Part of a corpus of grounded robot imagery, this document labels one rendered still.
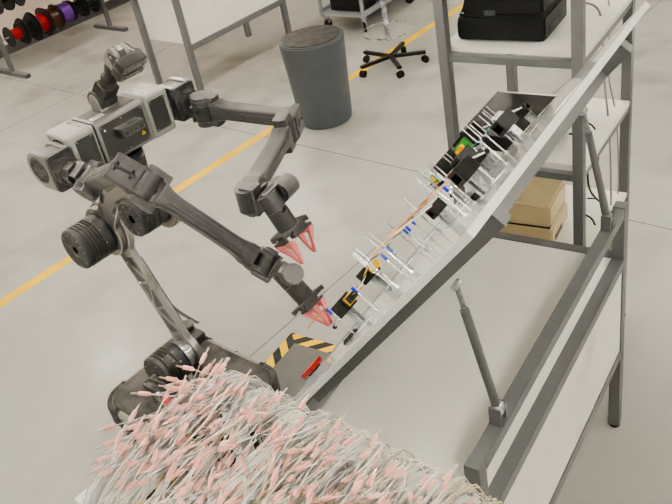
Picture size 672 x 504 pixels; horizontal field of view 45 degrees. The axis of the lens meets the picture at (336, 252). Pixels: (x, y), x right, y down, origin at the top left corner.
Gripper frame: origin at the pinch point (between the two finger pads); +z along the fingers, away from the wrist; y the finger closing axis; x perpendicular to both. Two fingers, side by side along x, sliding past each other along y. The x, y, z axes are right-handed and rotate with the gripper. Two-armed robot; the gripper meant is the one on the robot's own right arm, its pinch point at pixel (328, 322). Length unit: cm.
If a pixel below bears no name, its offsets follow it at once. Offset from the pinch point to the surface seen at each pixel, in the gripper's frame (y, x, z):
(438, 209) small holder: 25.2, -36.4, -4.0
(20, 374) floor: -8, 232, -61
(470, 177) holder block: 9, -68, -9
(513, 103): 128, 4, -2
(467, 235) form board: -19, -85, -6
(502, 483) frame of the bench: -12, -26, 55
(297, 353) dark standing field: 65, 143, 22
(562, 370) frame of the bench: 32, -22, 56
